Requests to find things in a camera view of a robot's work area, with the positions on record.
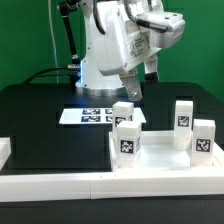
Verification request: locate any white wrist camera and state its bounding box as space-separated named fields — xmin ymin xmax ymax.
xmin=138 ymin=11 xmax=185 ymax=48

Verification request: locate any white left fence bar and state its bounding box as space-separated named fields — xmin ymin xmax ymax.
xmin=0 ymin=138 xmax=11 ymax=171

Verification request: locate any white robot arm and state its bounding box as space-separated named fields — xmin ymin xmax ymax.
xmin=76 ymin=0 xmax=159 ymax=101

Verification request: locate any white fence bar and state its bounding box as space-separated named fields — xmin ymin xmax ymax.
xmin=0 ymin=168 xmax=224 ymax=202
xmin=0 ymin=138 xmax=11 ymax=171

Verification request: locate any white square tabletop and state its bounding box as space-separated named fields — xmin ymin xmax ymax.
xmin=109 ymin=131 xmax=224 ymax=172

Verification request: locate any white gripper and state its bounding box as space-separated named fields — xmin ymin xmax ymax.
xmin=89 ymin=0 xmax=159 ymax=101

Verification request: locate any white hanging cable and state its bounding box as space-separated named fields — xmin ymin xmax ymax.
xmin=47 ymin=0 xmax=60 ymax=84

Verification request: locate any black cable on table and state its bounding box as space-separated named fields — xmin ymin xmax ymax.
xmin=22 ymin=66 xmax=80 ymax=84

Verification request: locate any white sheet with fiducial markers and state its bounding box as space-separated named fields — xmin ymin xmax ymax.
xmin=59 ymin=108 xmax=146 ymax=125

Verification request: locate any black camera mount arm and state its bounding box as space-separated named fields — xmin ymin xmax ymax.
xmin=58 ymin=0 xmax=80 ymax=64

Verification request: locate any white front fence bar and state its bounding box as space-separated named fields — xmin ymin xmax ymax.
xmin=0 ymin=168 xmax=224 ymax=202

